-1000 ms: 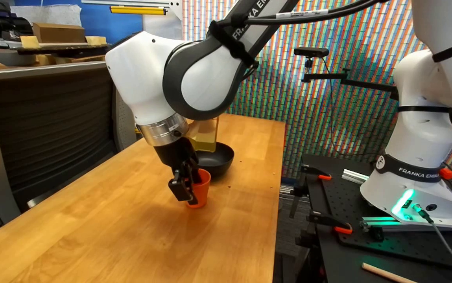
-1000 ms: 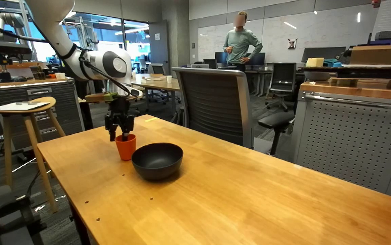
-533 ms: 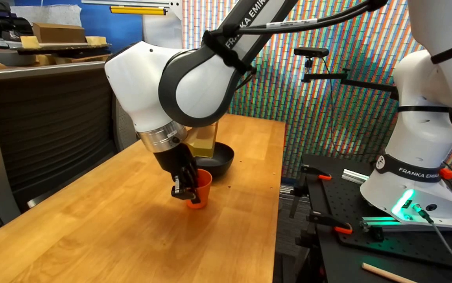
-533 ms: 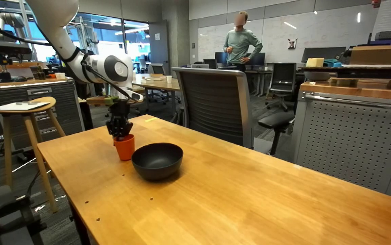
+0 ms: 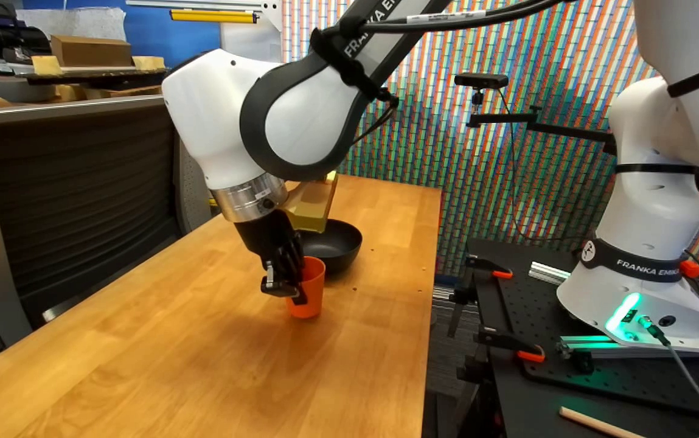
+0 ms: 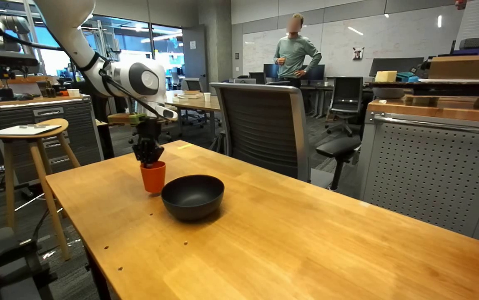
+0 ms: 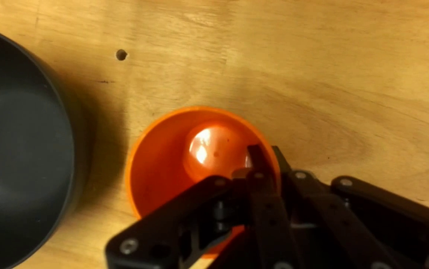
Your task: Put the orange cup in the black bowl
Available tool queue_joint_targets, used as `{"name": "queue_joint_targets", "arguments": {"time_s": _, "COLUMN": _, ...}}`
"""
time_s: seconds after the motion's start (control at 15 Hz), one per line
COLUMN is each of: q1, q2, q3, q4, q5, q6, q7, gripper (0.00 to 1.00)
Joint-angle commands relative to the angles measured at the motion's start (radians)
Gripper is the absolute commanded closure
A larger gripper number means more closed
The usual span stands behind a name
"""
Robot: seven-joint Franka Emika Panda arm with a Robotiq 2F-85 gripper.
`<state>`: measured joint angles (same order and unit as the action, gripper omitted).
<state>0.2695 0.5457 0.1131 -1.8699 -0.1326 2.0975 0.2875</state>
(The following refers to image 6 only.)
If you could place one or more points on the grey perforated cabinet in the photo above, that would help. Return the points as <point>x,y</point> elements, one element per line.
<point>431,175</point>

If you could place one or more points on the white paper cup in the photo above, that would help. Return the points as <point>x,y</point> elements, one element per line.
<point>207,96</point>
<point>73,93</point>

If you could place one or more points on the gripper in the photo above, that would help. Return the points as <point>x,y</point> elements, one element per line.
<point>149,130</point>

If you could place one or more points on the black bowl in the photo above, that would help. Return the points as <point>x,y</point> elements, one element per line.
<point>192,198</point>

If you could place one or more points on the black office chair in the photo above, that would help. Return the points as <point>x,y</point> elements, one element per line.
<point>347,98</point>

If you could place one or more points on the whiteboard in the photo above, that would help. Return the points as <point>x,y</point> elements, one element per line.
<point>389,41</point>

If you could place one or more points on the orange cup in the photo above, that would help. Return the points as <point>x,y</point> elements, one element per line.
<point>153,179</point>

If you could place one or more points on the dark monitor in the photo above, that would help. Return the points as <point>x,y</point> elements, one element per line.
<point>395,66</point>

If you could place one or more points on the wooden stool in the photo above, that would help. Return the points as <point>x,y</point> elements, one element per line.
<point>39,143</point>

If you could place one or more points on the teal box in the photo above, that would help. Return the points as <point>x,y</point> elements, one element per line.
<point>407,76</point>

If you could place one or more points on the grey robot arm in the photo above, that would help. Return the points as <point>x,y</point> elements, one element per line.
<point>8,29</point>

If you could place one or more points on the yellow foam block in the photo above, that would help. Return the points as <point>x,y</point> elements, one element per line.
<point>385,76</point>

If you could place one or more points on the stack of books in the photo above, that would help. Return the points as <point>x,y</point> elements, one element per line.
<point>189,94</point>

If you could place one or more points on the strip of yellow tape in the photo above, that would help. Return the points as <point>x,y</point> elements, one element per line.
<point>184,146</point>

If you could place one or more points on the person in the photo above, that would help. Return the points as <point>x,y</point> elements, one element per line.
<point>294,56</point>

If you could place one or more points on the dog picture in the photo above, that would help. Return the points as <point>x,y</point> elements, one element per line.
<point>358,53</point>

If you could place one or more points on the cardboard box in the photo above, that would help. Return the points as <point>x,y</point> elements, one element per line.
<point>464,66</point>

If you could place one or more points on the black machine with red part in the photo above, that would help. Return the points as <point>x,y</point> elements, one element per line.
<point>1,266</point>

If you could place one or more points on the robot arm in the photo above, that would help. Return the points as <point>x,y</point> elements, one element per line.
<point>76,46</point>

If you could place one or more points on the grey mesh office chair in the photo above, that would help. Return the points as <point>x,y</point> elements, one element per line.
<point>264,125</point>

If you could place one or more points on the wooden table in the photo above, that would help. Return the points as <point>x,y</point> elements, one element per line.
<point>197,104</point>

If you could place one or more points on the white sheet of paper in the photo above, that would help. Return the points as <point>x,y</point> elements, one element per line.
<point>22,130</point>

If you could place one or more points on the grey drawer cabinet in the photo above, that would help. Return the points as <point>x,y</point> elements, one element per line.
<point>60,125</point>

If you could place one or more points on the grey door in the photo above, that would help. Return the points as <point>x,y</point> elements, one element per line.
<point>194,58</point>

